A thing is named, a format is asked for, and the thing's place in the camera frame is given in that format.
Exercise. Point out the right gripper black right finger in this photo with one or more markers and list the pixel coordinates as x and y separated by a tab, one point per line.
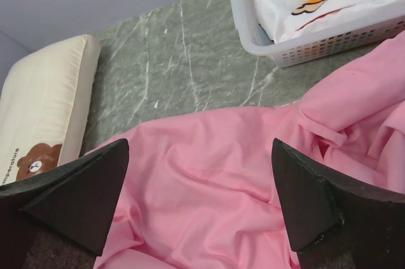
334	220

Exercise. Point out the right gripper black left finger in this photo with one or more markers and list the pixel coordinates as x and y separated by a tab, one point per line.
61	218

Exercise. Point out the cream pillow with bear print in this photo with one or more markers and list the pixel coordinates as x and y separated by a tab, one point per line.
45	104

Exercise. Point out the pink pillowcase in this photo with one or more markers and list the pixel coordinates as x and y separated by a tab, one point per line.
199	190

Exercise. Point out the white plastic mesh basket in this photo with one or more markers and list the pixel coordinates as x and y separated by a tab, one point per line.
355	33

